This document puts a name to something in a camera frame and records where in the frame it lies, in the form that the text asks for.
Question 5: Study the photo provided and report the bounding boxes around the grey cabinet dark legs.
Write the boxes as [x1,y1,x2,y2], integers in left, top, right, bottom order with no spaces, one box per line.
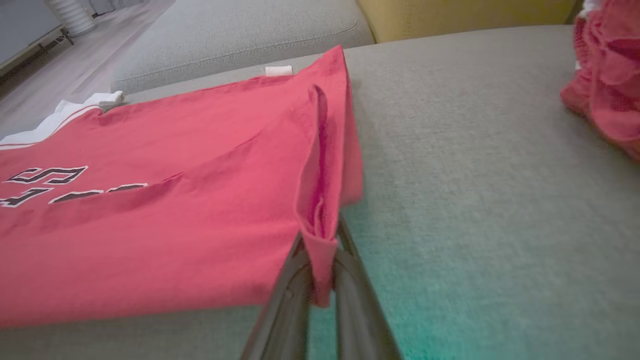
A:
[0,0,76,86]

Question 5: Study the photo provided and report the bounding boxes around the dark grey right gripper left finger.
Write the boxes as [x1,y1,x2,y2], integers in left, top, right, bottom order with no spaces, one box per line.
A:
[240,232,315,360]

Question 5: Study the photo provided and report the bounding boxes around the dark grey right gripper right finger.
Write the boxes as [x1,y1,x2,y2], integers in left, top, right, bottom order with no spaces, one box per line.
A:
[332,215,404,360]

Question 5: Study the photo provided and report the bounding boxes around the red mesh shorts white trim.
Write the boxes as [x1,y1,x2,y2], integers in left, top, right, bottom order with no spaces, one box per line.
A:
[560,0,640,163]

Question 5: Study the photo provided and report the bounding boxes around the yellow sofa cushion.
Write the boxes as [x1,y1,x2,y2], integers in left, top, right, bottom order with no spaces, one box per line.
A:
[356,0,583,45]

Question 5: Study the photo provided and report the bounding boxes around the grey sofa seat cushion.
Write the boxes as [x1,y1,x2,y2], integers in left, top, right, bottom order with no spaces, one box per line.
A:
[0,25,640,360]

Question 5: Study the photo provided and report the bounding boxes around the white ribbed cylinder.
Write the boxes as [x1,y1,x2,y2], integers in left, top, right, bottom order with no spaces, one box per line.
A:
[44,0,97,38]

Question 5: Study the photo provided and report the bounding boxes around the grey sofa back cushion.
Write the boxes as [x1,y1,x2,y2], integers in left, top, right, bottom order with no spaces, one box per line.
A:
[111,0,376,95]

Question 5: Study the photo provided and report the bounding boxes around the red Bulls 23 jersey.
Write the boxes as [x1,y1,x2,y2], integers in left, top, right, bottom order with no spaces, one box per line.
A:
[0,45,365,328]

